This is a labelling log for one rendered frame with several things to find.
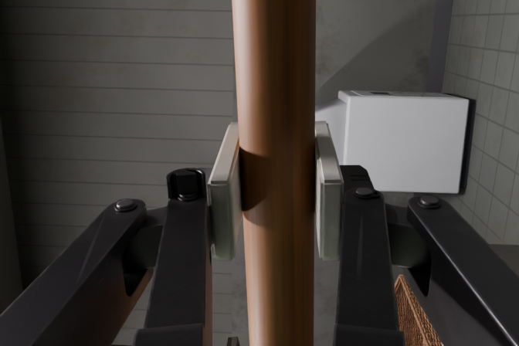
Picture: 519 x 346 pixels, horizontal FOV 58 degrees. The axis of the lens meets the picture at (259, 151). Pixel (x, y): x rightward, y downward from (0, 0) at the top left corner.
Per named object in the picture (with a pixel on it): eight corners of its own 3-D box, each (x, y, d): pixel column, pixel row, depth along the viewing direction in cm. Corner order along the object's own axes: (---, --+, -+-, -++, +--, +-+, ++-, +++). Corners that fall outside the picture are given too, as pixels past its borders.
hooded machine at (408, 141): (450, 85, 339) (285, 80, 343) (482, 96, 286) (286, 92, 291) (439, 173, 357) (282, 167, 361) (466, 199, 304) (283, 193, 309)
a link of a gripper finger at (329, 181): (320, 181, 15) (344, 181, 15) (311, 120, 21) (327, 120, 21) (319, 262, 16) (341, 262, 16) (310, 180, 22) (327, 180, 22)
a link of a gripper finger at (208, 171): (205, 273, 14) (108, 273, 14) (223, 200, 19) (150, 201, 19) (201, 229, 14) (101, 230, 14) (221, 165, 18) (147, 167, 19)
